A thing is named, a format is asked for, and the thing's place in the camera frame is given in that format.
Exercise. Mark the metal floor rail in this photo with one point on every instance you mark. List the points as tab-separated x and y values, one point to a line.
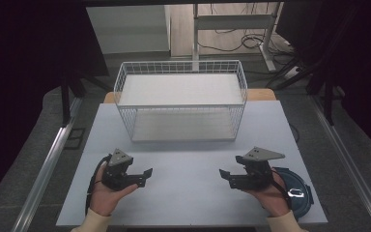
45	170
351	161

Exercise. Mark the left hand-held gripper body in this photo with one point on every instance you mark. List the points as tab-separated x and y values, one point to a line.
117	167

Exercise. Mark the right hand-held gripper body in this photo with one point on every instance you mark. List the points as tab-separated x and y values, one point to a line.
258	169

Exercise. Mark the white table cover sheet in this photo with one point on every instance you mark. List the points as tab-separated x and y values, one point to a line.
186	193

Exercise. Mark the black curtain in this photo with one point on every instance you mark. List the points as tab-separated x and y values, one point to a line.
360	64
22	64

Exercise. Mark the dark blue round lid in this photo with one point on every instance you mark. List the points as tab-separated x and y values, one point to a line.
298	206

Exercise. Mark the white power strip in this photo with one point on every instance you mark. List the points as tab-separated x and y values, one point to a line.
291	72

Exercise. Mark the white cabinet panel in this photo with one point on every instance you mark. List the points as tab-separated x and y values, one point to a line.
127	29

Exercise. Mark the person's right hand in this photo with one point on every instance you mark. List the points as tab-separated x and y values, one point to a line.
272	198

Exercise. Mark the person's left hand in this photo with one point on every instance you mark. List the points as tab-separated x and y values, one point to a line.
104	196

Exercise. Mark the black stand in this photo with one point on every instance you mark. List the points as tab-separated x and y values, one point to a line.
328	103
66	100

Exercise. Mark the white desk frame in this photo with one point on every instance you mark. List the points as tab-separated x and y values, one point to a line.
235	22

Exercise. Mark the black square floor frame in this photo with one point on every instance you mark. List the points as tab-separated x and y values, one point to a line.
74	138

